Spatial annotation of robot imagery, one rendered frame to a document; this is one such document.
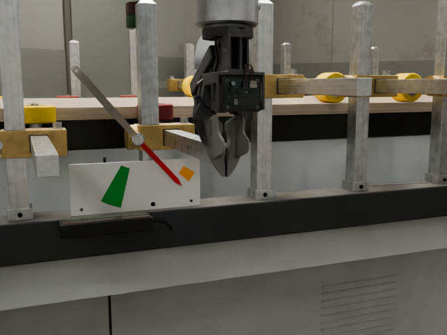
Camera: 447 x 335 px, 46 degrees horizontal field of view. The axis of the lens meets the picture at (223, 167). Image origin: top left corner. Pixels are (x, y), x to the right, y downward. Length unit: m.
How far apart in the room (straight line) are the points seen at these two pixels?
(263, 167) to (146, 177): 0.26
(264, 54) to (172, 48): 6.17
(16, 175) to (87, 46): 5.13
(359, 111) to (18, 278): 0.81
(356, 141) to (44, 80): 4.78
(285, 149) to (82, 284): 0.63
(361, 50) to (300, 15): 8.21
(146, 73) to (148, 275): 0.42
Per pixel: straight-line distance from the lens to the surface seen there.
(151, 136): 1.05
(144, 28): 1.06
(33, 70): 5.71
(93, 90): 0.98
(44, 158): 0.74
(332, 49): 9.17
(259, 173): 1.15
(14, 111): 1.03
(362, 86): 0.91
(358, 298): 1.67
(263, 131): 1.14
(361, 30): 1.27
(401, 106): 1.55
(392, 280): 1.72
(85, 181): 1.04
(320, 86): 0.99
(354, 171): 1.27
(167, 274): 1.15
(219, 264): 1.18
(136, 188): 1.06
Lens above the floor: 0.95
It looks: 9 degrees down
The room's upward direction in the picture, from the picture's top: straight up
